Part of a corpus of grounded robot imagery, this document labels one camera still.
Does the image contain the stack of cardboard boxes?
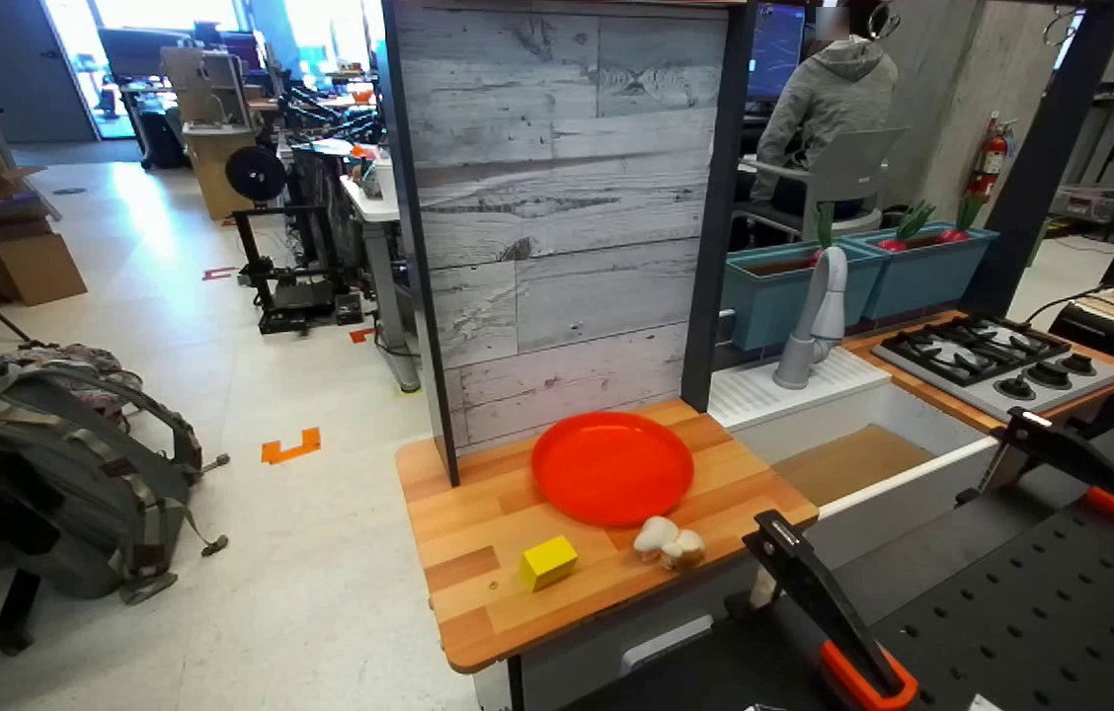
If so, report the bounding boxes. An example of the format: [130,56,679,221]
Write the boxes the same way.
[0,165,90,323]

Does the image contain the white toy mushrooms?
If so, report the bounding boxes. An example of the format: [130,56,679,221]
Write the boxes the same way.
[632,514,708,573]

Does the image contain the red fire extinguisher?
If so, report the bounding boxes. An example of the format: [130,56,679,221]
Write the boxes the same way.
[966,111,1018,204]

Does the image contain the toy radish with green leaves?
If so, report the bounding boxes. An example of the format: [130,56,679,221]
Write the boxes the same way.
[812,201,838,266]
[936,195,986,245]
[877,200,937,254]

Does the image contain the monitor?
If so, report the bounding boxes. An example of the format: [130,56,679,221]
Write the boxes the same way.
[746,2,808,103]

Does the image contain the grey chair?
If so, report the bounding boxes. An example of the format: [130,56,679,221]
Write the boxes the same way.
[732,125,912,244]

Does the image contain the wooden cabinet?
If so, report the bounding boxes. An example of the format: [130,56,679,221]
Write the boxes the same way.
[159,44,259,221]

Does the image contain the black clamp with orange handle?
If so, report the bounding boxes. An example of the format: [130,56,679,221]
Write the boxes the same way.
[742,510,921,711]
[956,407,1114,533]

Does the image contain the toy kitchen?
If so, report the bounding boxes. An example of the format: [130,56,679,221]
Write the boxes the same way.
[381,0,1114,711]

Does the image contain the orange plastic plate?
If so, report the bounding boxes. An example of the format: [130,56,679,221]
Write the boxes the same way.
[530,411,696,529]

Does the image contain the black stove burner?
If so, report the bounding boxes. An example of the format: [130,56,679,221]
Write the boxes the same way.
[952,314,1073,369]
[880,326,999,389]

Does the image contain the black 3d printer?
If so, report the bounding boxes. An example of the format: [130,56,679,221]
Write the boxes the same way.
[223,145,366,338]

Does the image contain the teal planter box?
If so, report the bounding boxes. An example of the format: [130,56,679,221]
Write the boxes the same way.
[839,222,1000,323]
[720,241,890,353]

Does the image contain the yellow block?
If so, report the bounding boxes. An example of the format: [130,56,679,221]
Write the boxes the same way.
[518,535,581,593]

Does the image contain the white desk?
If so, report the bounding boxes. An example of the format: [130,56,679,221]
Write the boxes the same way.
[339,158,424,395]

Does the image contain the grey toy faucet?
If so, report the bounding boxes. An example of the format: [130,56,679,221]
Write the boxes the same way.
[772,246,850,391]

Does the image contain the person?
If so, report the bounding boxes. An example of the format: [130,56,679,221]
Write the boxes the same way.
[752,0,902,220]

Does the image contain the grey backpack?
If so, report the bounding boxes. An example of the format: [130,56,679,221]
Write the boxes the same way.
[0,359,231,606]

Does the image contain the white toy sink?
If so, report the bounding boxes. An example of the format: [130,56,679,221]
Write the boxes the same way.
[709,346,1002,571]

